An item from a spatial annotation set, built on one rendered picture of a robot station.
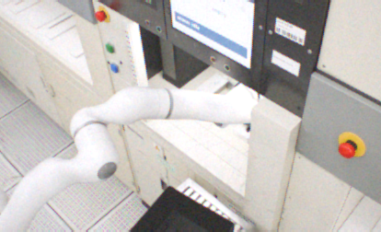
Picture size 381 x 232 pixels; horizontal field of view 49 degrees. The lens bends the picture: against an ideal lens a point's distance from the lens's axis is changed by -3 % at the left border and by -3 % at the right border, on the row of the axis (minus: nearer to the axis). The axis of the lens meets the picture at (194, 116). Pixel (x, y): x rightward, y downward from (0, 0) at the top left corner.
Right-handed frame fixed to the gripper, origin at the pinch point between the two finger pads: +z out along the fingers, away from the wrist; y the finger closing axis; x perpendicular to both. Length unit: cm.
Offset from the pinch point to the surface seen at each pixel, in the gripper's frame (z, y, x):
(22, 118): -54, -176, -120
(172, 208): -49, -6, -41
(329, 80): -29, 33, 36
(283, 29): -30, 20, 44
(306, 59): -29, 27, 39
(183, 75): -6, -45, -27
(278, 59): -29.9, 19.6, 34.8
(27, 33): -37, -140, -35
